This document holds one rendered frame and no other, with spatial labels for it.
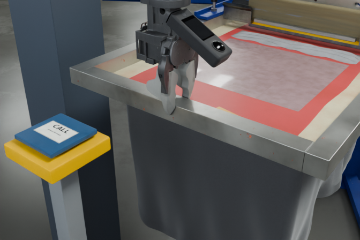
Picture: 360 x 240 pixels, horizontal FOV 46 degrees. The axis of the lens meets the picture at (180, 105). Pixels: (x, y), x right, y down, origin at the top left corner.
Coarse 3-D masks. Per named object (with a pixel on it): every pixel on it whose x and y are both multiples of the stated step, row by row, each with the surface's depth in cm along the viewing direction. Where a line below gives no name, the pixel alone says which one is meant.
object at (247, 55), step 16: (256, 32) 127; (272, 32) 127; (240, 48) 115; (256, 48) 115; (272, 48) 115; (208, 64) 104; (224, 64) 104; (240, 64) 104; (256, 64) 104; (144, 80) 96; (208, 80) 96; (224, 80) 96; (192, 96) 89; (208, 96) 89
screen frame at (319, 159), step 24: (216, 24) 130; (120, 48) 105; (72, 72) 94; (96, 72) 91; (120, 96) 87; (144, 96) 82; (168, 120) 80; (192, 120) 76; (216, 120) 73; (240, 120) 73; (336, 120) 73; (240, 144) 72; (264, 144) 68; (288, 144) 66; (312, 144) 66; (336, 144) 66; (312, 168) 64
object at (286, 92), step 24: (336, 48) 115; (264, 72) 100; (288, 72) 100; (312, 72) 100; (336, 72) 100; (216, 96) 89; (240, 96) 89; (264, 96) 89; (288, 96) 89; (312, 96) 89; (264, 120) 80; (288, 120) 80
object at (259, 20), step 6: (258, 18) 126; (270, 24) 123; (276, 24) 122; (282, 24) 121; (288, 24) 121; (300, 30) 118; (306, 30) 117; (312, 30) 116; (318, 30) 116; (330, 36) 114; (336, 36) 112; (342, 36) 111; (348, 36) 111
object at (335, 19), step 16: (256, 0) 125; (272, 0) 122; (288, 0) 119; (256, 16) 127; (272, 16) 123; (288, 16) 120; (304, 16) 117; (320, 16) 114; (336, 16) 112; (352, 16) 109; (336, 32) 113; (352, 32) 111
